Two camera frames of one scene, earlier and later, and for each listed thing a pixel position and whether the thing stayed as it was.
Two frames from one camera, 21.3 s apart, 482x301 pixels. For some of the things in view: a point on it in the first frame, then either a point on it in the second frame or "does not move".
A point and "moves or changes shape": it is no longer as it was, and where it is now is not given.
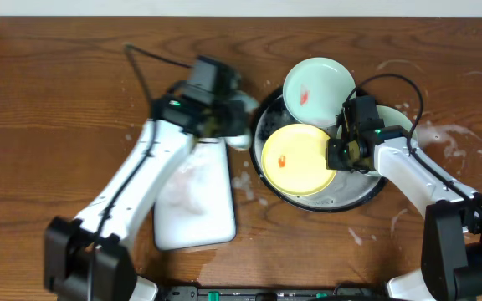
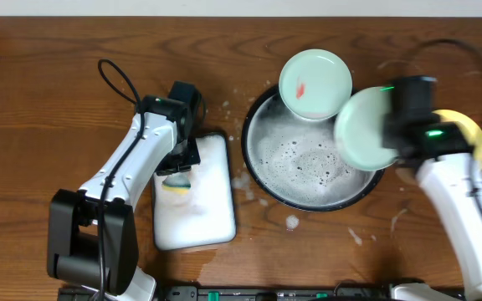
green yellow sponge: [238, 109] -> [177, 183]
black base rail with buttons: [345, 292] does not move
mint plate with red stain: [315, 89] moves or changes shape
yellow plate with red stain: [294, 160] -> [470, 130]
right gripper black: [333, 162] -> [384, 127]
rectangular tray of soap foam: [197, 206] does not move
